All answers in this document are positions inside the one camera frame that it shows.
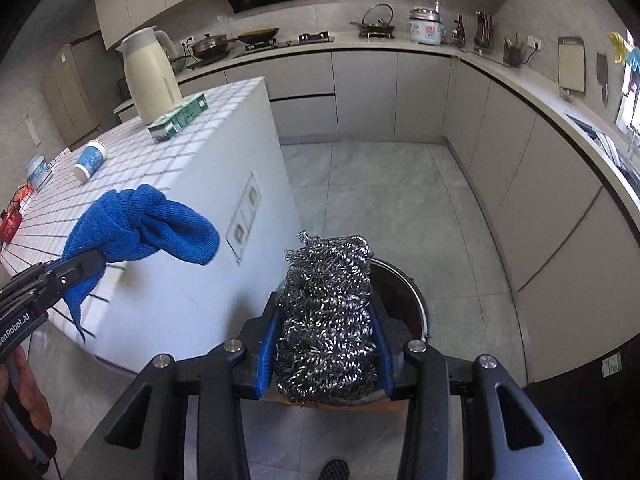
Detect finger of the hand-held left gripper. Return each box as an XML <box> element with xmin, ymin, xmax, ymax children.
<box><xmin>0</xmin><ymin>249</ymin><xmax>108</xmax><ymax>317</ymax></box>

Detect grey cutting board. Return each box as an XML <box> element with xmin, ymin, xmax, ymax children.
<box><xmin>557</xmin><ymin>36</ymin><xmax>587</xmax><ymax>93</ymax></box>

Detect steel pot with lid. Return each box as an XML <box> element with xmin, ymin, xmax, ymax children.
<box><xmin>190</xmin><ymin>34</ymin><xmax>236</xmax><ymax>60</ymax></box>

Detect steel utensil holder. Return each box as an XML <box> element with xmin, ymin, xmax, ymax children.
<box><xmin>474</xmin><ymin>10</ymin><xmax>496</xmax><ymax>53</ymax></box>

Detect white rice cooker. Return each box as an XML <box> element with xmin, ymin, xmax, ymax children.
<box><xmin>409</xmin><ymin>7</ymin><xmax>445</xmax><ymax>45</ymax></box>

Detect steel wool scrubber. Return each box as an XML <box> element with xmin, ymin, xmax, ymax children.
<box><xmin>274</xmin><ymin>230</ymin><xmax>382</xmax><ymax>403</ymax></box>

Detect dark chopstick holder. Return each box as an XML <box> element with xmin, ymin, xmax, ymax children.
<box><xmin>502</xmin><ymin>34</ymin><xmax>523</xmax><ymax>67</ymax></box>

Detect white jar blue label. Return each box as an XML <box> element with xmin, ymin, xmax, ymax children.
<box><xmin>25</xmin><ymin>154</ymin><xmax>53</xmax><ymax>191</ymax></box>

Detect person's left hand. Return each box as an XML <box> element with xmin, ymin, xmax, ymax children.
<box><xmin>0</xmin><ymin>347</ymin><xmax>53</xmax><ymax>433</ymax></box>

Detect kitchen sink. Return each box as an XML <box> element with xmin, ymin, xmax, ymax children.
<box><xmin>567</xmin><ymin>112</ymin><xmax>640</xmax><ymax>186</ymax></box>

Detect kitchen counter cabinets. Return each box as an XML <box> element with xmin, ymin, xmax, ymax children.
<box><xmin>177</xmin><ymin>30</ymin><xmax>640</xmax><ymax>386</ymax></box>

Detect gas stove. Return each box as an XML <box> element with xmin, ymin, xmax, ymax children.
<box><xmin>242</xmin><ymin>32</ymin><xmax>335</xmax><ymax>56</ymax></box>

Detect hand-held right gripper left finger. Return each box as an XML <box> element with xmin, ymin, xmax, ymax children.
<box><xmin>77</xmin><ymin>305</ymin><xmax>281</xmax><ymax>480</ymax></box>

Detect yellow rubber glove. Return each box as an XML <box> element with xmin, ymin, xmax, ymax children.
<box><xmin>607</xmin><ymin>31</ymin><xmax>632</xmax><ymax>63</ymax></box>

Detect kitchen cleaver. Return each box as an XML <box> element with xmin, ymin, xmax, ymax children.
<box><xmin>596</xmin><ymin>52</ymin><xmax>610</xmax><ymax>106</ymax></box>

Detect green tissue pack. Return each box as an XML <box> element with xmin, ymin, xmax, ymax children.
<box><xmin>147</xmin><ymin>94</ymin><xmax>208</xmax><ymax>143</ymax></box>

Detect white tiled kitchen island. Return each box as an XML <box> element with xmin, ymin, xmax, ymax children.
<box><xmin>0</xmin><ymin>76</ymin><xmax>301</xmax><ymax>376</ymax></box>

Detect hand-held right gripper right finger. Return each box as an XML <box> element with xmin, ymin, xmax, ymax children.
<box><xmin>369</xmin><ymin>305</ymin><xmax>583</xmax><ymax>480</ymax></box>

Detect cream thermos jug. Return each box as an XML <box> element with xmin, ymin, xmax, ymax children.
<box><xmin>116</xmin><ymin>27</ymin><xmax>183</xmax><ymax>126</ymax></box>

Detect black wok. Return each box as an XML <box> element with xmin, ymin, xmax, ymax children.
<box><xmin>235</xmin><ymin>27</ymin><xmax>281</xmax><ymax>45</ymax></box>

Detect steel pan with glass lid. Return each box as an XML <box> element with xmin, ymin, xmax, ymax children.
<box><xmin>350</xmin><ymin>4</ymin><xmax>397</xmax><ymax>38</ymax></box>

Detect black built-in appliance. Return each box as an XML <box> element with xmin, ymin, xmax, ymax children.
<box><xmin>522</xmin><ymin>330</ymin><xmax>640</xmax><ymax>480</ymax></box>

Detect red snack packet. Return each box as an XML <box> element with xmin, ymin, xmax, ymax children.
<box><xmin>0</xmin><ymin>210</ymin><xmax>23</xmax><ymax>241</ymax></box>

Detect beige tall cabinet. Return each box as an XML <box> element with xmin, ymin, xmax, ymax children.
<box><xmin>42</xmin><ymin>42</ymin><xmax>103</xmax><ymax>148</ymax></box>

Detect blue white paper cup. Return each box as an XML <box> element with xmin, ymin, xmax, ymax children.
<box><xmin>73</xmin><ymin>141</ymin><xmax>108</xmax><ymax>183</ymax></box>

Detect black mesh shoe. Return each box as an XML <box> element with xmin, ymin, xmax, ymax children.
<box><xmin>317</xmin><ymin>457</ymin><xmax>351</xmax><ymax>480</ymax></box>

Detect blue knit cloth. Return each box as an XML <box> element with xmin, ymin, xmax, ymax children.
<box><xmin>62</xmin><ymin>184</ymin><xmax>221</xmax><ymax>343</ymax></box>

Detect island socket panel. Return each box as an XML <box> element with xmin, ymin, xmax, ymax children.
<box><xmin>226</xmin><ymin>172</ymin><xmax>263</xmax><ymax>263</ymax></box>

